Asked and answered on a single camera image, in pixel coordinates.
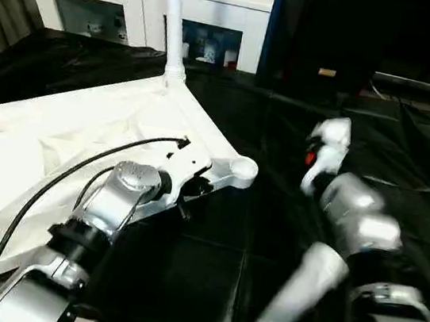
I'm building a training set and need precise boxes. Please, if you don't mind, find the white plastic table leg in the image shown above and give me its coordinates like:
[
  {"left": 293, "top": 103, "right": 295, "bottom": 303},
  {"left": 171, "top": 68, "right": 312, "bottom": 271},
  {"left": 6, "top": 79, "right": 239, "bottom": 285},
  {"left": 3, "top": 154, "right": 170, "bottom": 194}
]
[
  {"left": 146, "top": 0, "right": 199, "bottom": 94},
  {"left": 229, "top": 230, "right": 355, "bottom": 322}
]

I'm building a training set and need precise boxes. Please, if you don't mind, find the white plastic table top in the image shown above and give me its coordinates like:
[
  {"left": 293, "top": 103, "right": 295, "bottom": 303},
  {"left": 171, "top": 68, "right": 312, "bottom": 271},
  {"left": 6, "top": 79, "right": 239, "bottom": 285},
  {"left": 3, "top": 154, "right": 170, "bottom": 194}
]
[{"left": 0, "top": 53, "right": 271, "bottom": 322}]

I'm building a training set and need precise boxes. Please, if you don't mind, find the black mat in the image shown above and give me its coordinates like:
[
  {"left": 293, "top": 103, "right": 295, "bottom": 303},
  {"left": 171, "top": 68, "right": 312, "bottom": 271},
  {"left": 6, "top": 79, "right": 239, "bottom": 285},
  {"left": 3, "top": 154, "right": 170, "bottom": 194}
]
[{"left": 0, "top": 21, "right": 430, "bottom": 322}]

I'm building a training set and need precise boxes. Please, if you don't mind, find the black speaker with gold label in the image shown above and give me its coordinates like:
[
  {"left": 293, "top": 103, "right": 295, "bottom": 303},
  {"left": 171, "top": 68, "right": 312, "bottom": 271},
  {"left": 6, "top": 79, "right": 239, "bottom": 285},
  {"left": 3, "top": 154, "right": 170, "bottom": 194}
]
[{"left": 269, "top": 0, "right": 387, "bottom": 102}]

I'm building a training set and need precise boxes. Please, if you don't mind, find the blue upright panel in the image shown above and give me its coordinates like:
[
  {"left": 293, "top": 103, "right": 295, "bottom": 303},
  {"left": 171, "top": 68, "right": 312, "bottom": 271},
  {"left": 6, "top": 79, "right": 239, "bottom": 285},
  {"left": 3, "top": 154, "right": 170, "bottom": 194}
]
[{"left": 256, "top": 0, "right": 286, "bottom": 78}]

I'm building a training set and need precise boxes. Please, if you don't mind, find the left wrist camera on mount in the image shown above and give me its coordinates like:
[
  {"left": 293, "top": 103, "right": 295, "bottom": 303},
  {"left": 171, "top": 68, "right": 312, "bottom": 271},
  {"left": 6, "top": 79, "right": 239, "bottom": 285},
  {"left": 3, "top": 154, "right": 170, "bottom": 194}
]
[{"left": 151, "top": 132, "right": 218, "bottom": 213}]

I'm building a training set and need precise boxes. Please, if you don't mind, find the black left camera cable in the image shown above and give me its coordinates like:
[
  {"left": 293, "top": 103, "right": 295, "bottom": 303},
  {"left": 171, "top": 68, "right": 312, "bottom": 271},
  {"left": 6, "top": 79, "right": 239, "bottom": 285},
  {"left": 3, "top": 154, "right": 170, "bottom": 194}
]
[{"left": 0, "top": 109, "right": 192, "bottom": 322}]

